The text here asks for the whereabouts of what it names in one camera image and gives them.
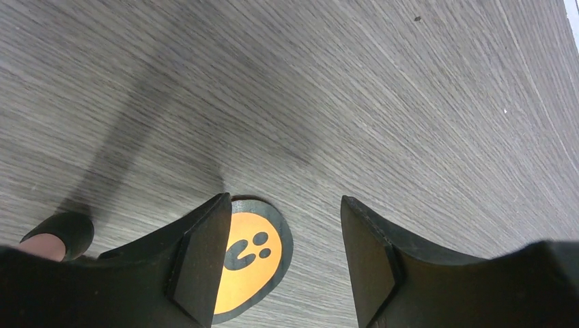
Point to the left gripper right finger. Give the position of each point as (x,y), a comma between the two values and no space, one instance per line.
(400,279)

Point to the pink music stand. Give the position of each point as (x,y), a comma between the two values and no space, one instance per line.
(62,237)

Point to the orange black face coaster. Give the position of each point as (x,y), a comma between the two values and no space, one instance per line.
(259,253)

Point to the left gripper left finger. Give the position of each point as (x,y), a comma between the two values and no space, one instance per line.
(168,278)

